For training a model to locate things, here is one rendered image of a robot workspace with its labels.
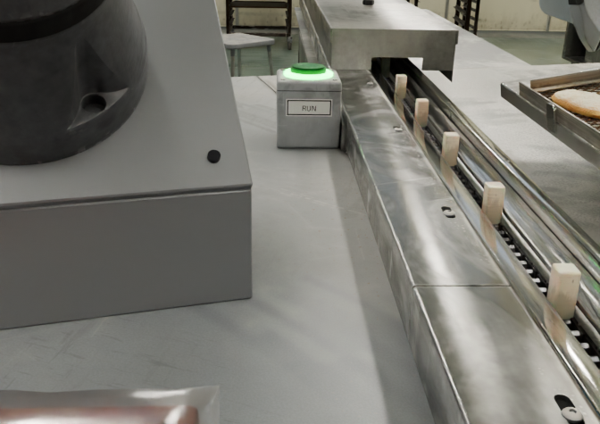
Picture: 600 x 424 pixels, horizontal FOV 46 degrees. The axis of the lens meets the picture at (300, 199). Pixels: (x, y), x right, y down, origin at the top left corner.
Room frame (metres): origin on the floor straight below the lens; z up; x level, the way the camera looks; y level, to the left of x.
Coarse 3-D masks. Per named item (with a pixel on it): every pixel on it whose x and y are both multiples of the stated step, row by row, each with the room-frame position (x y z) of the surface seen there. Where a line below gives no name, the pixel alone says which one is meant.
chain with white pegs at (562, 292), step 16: (384, 64) 1.06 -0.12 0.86; (400, 80) 0.92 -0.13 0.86; (400, 96) 0.92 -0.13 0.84; (416, 112) 0.78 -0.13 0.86; (448, 144) 0.64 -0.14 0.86; (448, 160) 0.64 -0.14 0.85; (464, 176) 0.60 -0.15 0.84; (496, 192) 0.50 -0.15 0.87; (496, 208) 0.50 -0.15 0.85; (496, 224) 0.50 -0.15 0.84; (512, 240) 0.47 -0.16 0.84; (528, 272) 0.42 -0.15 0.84; (560, 272) 0.36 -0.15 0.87; (576, 272) 0.36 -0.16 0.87; (544, 288) 0.39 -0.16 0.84; (560, 288) 0.36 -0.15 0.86; (576, 288) 0.36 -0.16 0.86; (560, 304) 0.36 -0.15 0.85; (576, 320) 0.35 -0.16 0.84; (576, 336) 0.34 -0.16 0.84; (592, 352) 0.32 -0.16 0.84
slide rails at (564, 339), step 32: (416, 96) 0.88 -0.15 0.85; (416, 128) 0.73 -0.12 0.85; (448, 128) 0.74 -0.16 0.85; (480, 160) 0.62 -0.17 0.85; (512, 192) 0.54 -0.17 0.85; (480, 224) 0.47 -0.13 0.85; (512, 224) 0.48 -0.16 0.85; (544, 224) 0.47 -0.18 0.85; (512, 256) 0.42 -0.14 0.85; (544, 256) 0.42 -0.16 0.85; (544, 320) 0.34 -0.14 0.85; (576, 352) 0.31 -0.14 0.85
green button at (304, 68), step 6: (294, 66) 0.77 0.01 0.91; (300, 66) 0.77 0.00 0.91; (306, 66) 0.77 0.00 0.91; (312, 66) 0.78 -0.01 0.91; (318, 66) 0.78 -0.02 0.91; (324, 66) 0.78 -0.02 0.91; (294, 72) 0.77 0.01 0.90; (300, 72) 0.76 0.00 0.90; (306, 72) 0.76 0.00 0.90; (312, 72) 0.76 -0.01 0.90; (318, 72) 0.76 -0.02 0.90; (324, 72) 0.77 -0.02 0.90
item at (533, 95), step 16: (544, 80) 0.74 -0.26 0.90; (560, 80) 0.75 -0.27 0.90; (576, 80) 0.75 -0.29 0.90; (592, 80) 0.74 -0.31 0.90; (528, 96) 0.72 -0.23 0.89; (544, 96) 0.67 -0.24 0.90; (560, 112) 0.63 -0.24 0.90; (576, 128) 0.59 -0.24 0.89; (592, 128) 0.56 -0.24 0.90; (592, 144) 0.56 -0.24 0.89
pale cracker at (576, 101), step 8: (552, 96) 0.70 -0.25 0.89; (560, 96) 0.68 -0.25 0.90; (568, 96) 0.67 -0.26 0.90; (576, 96) 0.66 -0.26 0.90; (584, 96) 0.66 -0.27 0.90; (592, 96) 0.66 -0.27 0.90; (560, 104) 0.67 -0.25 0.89; (568, 104) 0.66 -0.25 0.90; (576, 104) 0.65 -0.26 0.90; (584, 104) 0.64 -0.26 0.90; (592, 104) 0.63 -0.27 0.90; (576, 112) 0.64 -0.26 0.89; (584, 112) 0.63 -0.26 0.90; (592, 112) 0.62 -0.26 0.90
